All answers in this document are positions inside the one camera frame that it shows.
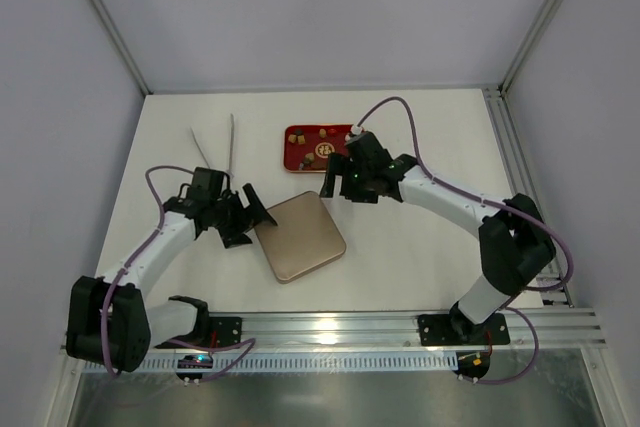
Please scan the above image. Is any red rectangular tray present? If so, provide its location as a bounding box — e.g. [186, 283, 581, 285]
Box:
[283, 124, 351, 173]

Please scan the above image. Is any aluminium frame post left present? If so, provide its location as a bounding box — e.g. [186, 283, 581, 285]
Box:
[86, 0, 152, 96]

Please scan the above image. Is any aluminium frame post right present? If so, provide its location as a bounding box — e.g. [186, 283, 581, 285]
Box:
[499, 0, 564, 96]

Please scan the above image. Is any gold tin lid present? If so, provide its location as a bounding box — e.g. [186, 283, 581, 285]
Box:
[254, 191, 347, 284]

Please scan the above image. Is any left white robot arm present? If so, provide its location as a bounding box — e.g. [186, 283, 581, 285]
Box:
[65, 167, 277, 376]

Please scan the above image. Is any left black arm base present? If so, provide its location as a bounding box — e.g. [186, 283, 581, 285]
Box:
[159, 296, 242, 348]

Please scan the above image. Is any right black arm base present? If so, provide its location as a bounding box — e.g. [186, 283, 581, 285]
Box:
[416, 313, 511, 347]

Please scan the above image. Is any aluminium frame post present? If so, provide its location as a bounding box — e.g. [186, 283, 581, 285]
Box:
[499, 0, 564, 96]
[86, 0, 152, 96]

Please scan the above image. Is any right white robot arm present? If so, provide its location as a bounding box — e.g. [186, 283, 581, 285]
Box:
[320, 132, 556, 343]

